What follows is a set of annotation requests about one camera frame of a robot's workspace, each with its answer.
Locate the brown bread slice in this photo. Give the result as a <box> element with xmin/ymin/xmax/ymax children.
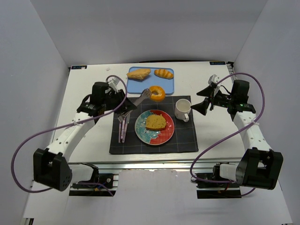
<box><xmin>145</xmin><ymin>114</ymin><xmax>166</xmax><ymax>131</ymax></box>

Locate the orange ring donut bread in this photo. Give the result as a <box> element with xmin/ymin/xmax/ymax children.
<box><xmin>149</xmin><ymin>86</ymin><xmax>165</xmax><ymax>102</ymax></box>

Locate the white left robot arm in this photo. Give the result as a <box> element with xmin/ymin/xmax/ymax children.
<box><xmin>33</xmin><ymin>82</ymin><xmax>137</xmax><ymax>191</ymax></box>

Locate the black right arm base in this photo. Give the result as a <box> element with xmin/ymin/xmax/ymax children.
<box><xmin>191</xmin><ymin>164</ymin><xmax>241</xmax><ymax>199</ymax></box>

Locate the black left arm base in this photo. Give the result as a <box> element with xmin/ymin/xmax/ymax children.
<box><xmin>69</xmin><ymin>172</ymin><xmax>119</xmax><ymax>197</ymax></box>

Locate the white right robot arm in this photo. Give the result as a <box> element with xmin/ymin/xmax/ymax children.
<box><xmin>191</xmin><ymin>75</ymin><xmax>283</xmax><ymax>190</ymax></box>

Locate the flat golden bread piece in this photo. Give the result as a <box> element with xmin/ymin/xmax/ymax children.
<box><xmin>127</xmin><ymin>68</ymin><xmax>151</xmax><ymax>80</ymax></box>

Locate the light blue plastic tray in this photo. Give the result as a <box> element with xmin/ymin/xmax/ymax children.
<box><xmin>127</xmin><ymin>67</ymin><xmax>175</xmax><ymax>95</ymax></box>

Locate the white ceramic mug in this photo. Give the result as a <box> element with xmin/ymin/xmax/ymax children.
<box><xmin>175</xmin><ymin>99</ymin><xmax>191</xmax><ymax>122</ymax></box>

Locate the dark grey checked placemat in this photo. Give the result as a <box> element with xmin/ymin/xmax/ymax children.
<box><xmin>109</xmin><ymin>96</ymin><xmax>198</xmax><ymax>155</ymax></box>

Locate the red and teal plate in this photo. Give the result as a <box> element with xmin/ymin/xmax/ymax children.
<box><xmin>135</xmin><ymin>110</ymin><xmax>175</xmax><ymax>146</ymax></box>

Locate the striped croissant roll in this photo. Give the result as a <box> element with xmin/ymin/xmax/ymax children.
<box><xmin>154</xmin><ymin>69</ymin><xmax>174</xmax><ymax>79</ymax></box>

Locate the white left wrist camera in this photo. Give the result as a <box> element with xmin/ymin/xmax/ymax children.
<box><xmin>108</xmin><ymin>78</ymin><xmax>120</xmax><ymax>92</ymax></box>

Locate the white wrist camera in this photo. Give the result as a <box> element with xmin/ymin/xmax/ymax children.
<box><xmin>208</xmin><ymin>74</ymin><xmax>219</xmax><ymax>85</ymax></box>
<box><xmin>108</xmin><ymin>78</ymin><xmax>120</xmax><ymax>92</ymax></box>

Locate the pink handled knife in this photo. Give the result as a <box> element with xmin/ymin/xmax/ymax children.
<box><xmin>122</xmin><ymin>114</ymin><xmax>130</xmax><ymax>143</ymax></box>

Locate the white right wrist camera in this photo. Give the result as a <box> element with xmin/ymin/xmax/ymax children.
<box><xmin>208</xmin><ymin>74</ymin><xmax>219</xmax><ymax>85</ymax></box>

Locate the pink handled spoon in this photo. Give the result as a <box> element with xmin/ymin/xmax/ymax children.
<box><xmin>120</xmin><ymin>118</ymin><xmax>128</xmax><ymax>142</ymax></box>

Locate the aluminium table frame rail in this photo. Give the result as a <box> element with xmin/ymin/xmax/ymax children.
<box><xmin>42</xmin><ymin>159</ymin><xmax>249</xmax><ymax>188</ymax></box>

